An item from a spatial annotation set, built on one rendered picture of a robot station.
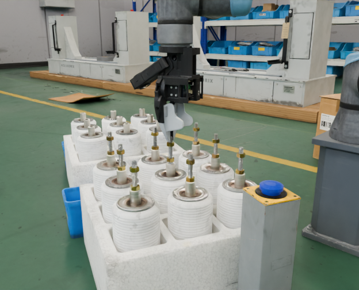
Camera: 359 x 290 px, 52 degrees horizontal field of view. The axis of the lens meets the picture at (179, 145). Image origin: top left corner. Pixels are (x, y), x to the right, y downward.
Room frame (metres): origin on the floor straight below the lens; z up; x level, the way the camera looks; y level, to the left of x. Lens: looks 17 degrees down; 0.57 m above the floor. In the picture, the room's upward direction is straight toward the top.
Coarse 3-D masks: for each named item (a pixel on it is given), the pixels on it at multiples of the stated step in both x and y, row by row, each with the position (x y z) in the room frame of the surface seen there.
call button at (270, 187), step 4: (268, 180) 0.59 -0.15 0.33; (272, 180) 0.59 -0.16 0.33; (260, 184) 0.57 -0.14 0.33; (264, 184) 0.57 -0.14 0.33; (268, 184) 0.57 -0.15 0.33; (272, 184) 0.57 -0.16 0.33; (276, 184) 0.57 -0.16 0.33; (280, 184) 0.57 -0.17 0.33; (260, 188) 0.57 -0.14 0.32; (264, 188) 0.56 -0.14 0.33; (268, 188) 0.56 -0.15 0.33; (272, 188) 0.56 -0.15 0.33; (276, 188) 0.56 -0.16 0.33; (280, 188) 0.56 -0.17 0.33; (264, 192) 0.56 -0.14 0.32; (268, 192) 0.56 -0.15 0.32; (272, 192) 0.55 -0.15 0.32; (276, 192) 0.55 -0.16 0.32; (280, 192) 0.56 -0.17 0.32
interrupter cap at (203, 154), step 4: (184, 152) 0.98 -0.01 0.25; (188, 152) 0.98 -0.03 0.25; (200, 152) 0.98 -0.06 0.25; (204, 152) 0.98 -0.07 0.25; (208, 152) 0.97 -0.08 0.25; (184, 156) 0.95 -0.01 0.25; (196, 156) 0.96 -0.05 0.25; (200, 156) 0.95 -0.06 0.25; (204, 156) 0.95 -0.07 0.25; (208, 156) 0.95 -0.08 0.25
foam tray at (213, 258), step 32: (96, 224) 0.70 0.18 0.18; (160, 224) 0.70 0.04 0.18; (96, 256) 0.69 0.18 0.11; (128, 256) 0.59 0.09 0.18; (160, 256) 0.60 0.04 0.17; (192, 256) 0.62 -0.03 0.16; (224, 256) 0.65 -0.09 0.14; (128, 288) 0.58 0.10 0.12; (160, 288) 0.60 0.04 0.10; (192, 288) 0.62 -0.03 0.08; (224, 288) 0.65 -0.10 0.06
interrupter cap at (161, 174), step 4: (156, 172) 0.82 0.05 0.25; (160, 172) 0.82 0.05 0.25; (164, 172) 0.83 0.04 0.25; (176, 172) 0.83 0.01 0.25; (180, 172) 0.82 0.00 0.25; (184, 172) 0.82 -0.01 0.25; (156, 176) 0.80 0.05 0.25; (160, 176) 0.80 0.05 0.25; (164, 176) 0.80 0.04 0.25; (176, 176) 0.81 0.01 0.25; (180, 176) 0.80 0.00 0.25; (184, 176) 0.80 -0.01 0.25; (164, 180) 0.78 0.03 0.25; (168, 180) 0.78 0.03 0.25; (172, 180) 0.78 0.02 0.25; (176, 180) 0.78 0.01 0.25
